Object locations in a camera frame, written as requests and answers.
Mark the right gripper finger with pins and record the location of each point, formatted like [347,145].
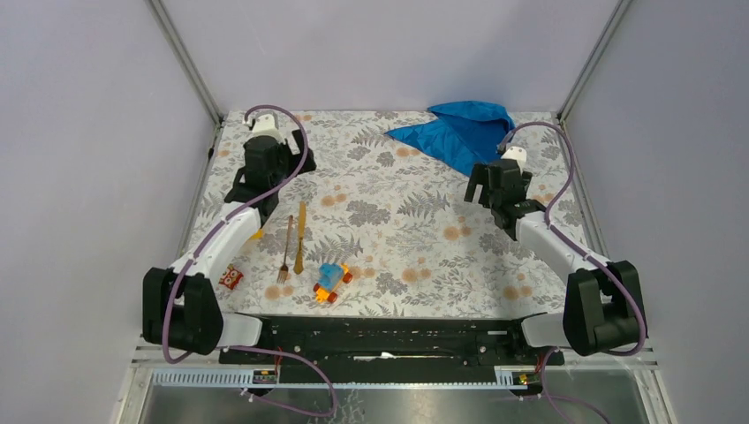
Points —
[477,178]
[487,196]

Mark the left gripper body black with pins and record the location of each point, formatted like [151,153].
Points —
[288,162]

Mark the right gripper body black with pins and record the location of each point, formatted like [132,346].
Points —
[525,179]

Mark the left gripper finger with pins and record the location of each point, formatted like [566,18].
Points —
[299,135]
[306,162]

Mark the blue cloth napkin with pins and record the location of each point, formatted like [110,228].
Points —
[461,135]

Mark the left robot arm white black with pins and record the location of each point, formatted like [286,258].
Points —
[179,306]

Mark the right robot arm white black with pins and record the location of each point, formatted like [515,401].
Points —
[603,308]

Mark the floral tablecloth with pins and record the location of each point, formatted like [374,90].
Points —
[397,218]

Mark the gold fork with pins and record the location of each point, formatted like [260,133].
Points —
[284,268]

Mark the blue orange toy car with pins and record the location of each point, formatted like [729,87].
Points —
[332,275]

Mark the red owl toy block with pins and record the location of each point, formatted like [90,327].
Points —
[231,277]

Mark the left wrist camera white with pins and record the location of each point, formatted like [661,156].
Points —
[264,125]

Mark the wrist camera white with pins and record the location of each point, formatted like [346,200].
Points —
[515,153]
[264,125]

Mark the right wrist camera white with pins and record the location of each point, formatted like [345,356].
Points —
[515,153]

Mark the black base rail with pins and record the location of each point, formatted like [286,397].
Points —
[402,350]

